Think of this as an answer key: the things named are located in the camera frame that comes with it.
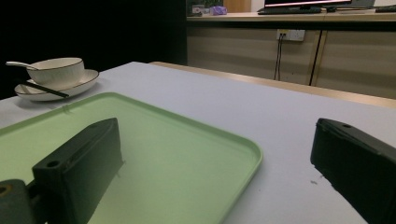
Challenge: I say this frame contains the white wall socket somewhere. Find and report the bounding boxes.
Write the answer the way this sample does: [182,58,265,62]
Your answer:
[276,29,306,42]

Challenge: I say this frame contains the black cable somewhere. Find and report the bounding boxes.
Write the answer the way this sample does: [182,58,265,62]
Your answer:
[273,33,286,81]

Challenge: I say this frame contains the purple object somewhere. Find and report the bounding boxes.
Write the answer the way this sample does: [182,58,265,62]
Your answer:
[209,5,228,16]

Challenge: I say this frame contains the green plastic tray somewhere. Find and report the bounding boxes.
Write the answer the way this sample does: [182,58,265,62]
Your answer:
[0,91,263,224]

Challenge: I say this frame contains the white plate with dark rim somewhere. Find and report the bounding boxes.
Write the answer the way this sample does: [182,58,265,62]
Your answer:
[14,68,100,102]

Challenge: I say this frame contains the black keyboard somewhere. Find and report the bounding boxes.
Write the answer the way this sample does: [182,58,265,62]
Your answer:
[257,7,323,16]

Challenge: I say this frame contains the white spoon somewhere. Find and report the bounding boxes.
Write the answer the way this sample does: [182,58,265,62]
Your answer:
[5,61,39,71]

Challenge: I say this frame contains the white bowl with dark rim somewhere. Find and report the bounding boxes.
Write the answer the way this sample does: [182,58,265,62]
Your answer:
[25,57,86,91]

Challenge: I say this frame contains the monitor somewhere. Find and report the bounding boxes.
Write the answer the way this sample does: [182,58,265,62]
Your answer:
[263,0,376,9]

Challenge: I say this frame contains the black chopsticks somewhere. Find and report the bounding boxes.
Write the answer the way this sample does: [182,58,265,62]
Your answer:
[19,80,70,99]

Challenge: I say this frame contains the wooden desk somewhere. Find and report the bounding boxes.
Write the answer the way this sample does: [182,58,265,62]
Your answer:
[186,8,396,101]

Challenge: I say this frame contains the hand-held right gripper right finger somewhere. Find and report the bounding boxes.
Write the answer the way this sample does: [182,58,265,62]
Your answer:
[309,118,396,224]

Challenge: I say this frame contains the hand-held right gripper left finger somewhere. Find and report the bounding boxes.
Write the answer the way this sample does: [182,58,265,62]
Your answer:
[32,117,125,224]

